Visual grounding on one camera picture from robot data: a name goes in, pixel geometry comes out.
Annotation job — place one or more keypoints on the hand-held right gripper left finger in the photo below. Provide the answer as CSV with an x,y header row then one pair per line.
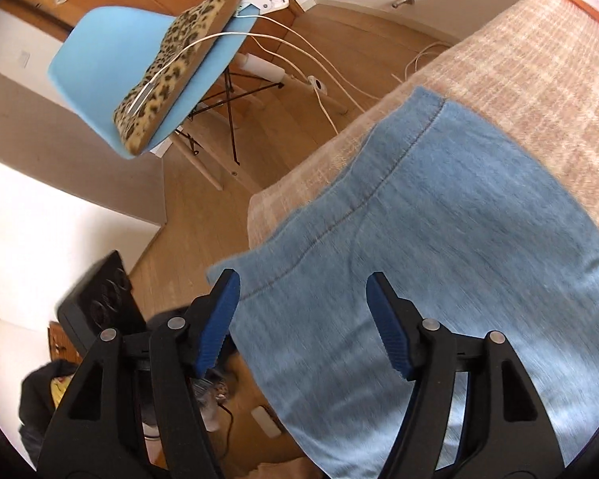
x,y
217,324

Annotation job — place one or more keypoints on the white wall plate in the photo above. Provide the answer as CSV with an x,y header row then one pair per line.
x,y
24,59

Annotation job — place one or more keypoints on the leopard print cushion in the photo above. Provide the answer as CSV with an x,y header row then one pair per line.
x,y
179,50

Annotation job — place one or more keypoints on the dark cloth with yellow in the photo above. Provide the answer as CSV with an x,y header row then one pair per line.
x,y
35,399

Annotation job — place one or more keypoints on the black box with round holes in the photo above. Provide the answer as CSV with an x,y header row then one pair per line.
x,y
95,304

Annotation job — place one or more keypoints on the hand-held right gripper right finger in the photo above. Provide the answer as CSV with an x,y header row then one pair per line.
x,y
389,324

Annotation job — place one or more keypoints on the light blue chair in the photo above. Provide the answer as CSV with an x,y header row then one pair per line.
x,y
110,60

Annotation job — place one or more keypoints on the light blue denim pants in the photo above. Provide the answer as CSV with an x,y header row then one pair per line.
x,y
429,209

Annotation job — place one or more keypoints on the white round plug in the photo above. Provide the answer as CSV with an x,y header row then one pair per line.
x,y
317,83

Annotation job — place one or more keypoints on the metal door stopper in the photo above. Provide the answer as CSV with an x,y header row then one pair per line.
x,y
403,0

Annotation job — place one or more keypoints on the white cylindrical adapter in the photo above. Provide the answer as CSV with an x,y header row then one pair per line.
x,y
264,67

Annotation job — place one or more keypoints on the beige checked blanket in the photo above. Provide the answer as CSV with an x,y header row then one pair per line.
x,y
529,75

